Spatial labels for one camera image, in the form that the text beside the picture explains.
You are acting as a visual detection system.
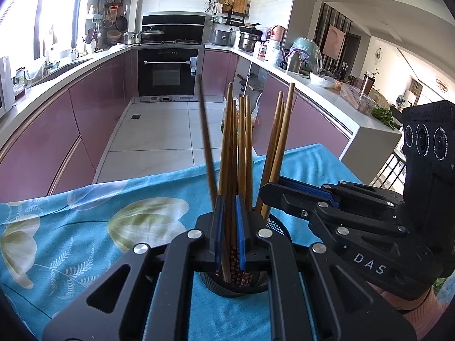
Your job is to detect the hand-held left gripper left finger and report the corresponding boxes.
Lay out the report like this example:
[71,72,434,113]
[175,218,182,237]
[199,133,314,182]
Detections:
[42,196,226,341]

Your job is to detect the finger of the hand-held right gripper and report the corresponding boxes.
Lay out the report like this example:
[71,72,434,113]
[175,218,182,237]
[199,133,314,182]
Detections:
[278,176,406,214]
[259,182,409,254]

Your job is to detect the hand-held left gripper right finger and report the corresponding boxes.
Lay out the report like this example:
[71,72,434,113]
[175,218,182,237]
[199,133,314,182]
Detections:
[235,195,416,341]

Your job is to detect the black mesh utensil holder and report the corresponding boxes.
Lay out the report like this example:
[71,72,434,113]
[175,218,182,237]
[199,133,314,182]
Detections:
[197,213,294,298]

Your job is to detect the bundle of wooden chopsticks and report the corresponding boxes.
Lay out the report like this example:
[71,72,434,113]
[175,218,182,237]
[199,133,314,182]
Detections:
[217,82,296,285]

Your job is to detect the brown wooden chopstick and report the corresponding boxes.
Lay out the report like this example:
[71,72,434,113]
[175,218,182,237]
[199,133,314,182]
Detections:
[197,74,219,210]

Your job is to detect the person's right hand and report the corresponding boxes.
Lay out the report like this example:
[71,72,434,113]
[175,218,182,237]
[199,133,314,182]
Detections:
[379,280,452,341]

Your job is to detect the black metal railing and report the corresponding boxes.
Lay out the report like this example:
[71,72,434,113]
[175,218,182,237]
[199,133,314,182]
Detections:
[370,149,408,189]

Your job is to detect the pink kitchen base cabinets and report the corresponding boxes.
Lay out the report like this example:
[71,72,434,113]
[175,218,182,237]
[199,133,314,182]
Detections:
[197,44,402,164]
[0,46,139,199]

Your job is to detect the green leafy vegetables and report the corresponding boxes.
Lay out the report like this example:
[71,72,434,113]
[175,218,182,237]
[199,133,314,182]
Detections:
[371,107,396,130]

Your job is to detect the clear plastic container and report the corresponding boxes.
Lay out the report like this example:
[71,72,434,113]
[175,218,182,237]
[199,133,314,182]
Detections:
[339,83,377,112]

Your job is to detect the white bowl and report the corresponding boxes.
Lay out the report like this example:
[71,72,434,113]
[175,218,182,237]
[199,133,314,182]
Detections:
[309,72,336,89]

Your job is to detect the steel flask with purple lid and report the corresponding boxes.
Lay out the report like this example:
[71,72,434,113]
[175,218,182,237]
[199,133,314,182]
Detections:
[286,50,303,73]

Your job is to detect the mint green kitchen appliance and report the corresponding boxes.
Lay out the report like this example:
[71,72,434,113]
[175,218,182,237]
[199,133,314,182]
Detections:
[288,37,322,73]

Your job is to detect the white plastic bottle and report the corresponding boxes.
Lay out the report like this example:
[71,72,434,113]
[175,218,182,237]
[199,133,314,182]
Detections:
[268,41,285,65]

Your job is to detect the blue floral tablecloth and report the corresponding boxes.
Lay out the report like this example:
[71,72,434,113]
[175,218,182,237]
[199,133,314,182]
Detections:
[0,144,363,341]

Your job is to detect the steel stock pot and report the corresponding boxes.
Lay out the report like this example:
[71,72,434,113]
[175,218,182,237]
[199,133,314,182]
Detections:
[237,31,262,52]

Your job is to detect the black built-in oven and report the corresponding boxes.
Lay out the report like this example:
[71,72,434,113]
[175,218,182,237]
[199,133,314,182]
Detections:
[133,45,206,103]

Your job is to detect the silver rice cooker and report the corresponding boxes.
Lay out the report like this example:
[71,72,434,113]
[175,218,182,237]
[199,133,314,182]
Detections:
[208,28,237,47]

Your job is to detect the black range hood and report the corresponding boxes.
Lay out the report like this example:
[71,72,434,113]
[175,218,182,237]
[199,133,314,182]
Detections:
[141,12,207,41]

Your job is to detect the wok with glass lid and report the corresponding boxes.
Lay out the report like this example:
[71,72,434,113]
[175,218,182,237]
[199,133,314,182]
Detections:
[140,26,166,42]

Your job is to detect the white microwave oven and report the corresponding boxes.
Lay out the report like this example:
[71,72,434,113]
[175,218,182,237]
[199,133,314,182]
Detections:
[0,56,16,118]

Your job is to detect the kitchen window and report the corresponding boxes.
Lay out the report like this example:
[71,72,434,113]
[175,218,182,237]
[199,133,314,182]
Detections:
[0,0,88,68]

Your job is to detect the framed wall picture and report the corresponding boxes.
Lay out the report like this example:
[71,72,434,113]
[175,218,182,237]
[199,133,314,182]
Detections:
[326,25,346,59]

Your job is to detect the black wall shelf rack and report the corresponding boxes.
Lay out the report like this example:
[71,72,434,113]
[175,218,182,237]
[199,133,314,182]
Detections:
[209,0,251,25]

